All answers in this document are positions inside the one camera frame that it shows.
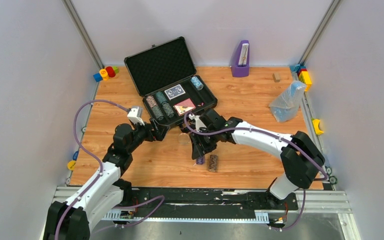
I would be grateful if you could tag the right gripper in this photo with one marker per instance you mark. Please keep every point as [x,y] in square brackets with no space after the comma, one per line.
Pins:
[199,148]

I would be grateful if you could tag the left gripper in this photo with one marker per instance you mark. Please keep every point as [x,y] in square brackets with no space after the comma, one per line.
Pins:
[158,133]

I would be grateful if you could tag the brown chip stack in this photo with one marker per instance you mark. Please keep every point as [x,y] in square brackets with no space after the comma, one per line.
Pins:
[213,163]

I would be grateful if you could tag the grey green chip stack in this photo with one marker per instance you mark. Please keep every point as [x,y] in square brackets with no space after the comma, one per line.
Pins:
[158,114]

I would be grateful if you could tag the green blue chip stack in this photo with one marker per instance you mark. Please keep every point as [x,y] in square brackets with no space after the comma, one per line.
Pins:
[160,97]

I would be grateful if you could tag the tan blue chip stack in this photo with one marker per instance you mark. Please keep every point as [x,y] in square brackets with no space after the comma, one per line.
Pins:
[151,101]

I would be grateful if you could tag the black poker case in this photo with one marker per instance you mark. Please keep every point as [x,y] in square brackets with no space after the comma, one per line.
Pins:
[162,67]

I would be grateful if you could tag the light blue chip stack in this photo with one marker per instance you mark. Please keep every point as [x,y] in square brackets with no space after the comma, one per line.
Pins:
[197,83]

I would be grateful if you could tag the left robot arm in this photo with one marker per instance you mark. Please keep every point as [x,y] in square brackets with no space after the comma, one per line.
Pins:
[77,216]

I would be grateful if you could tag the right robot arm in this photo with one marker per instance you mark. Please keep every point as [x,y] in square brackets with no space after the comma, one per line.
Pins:
[302,161]

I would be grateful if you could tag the clear round dealer button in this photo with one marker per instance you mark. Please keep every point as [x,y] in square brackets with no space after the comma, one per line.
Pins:
[184,139]

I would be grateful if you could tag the red card deck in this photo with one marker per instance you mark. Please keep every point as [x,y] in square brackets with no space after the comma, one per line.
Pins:
[184,106]

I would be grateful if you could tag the blue card deck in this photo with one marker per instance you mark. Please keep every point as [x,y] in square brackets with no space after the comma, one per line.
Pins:
[174,91]

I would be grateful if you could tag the red cylinder block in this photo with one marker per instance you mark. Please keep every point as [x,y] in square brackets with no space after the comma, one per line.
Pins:
[110,71]

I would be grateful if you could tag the green cylinder block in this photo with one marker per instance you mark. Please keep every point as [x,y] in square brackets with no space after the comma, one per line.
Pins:
[116,69]

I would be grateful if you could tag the yellow cylinder block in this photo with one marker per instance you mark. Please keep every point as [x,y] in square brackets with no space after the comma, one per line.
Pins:
[104,74]

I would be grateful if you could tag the purple metronome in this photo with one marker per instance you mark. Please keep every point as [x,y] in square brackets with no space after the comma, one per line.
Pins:
[240,64]

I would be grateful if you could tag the clear plastic bag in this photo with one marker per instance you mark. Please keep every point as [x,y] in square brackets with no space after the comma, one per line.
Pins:
[286,105]

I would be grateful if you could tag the yellow round disc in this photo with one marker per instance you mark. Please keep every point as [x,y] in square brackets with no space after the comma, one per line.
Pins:
[71,165]

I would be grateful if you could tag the small wooden block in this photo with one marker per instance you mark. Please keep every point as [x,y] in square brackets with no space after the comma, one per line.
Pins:
[276,77]

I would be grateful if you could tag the yellow curved block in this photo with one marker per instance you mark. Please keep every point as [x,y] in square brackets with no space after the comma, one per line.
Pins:
[317,126]

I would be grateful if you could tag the yellow lego block stack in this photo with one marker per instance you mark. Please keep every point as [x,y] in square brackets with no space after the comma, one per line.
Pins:
[304,77]

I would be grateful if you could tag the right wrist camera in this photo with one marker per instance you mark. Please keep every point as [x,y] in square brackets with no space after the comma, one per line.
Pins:
[199,124]

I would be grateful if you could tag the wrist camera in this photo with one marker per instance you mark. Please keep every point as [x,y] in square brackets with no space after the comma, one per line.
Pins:
[199,124]
[135,115]

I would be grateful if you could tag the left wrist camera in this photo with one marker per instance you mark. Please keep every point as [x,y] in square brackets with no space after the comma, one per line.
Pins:
[135,115]

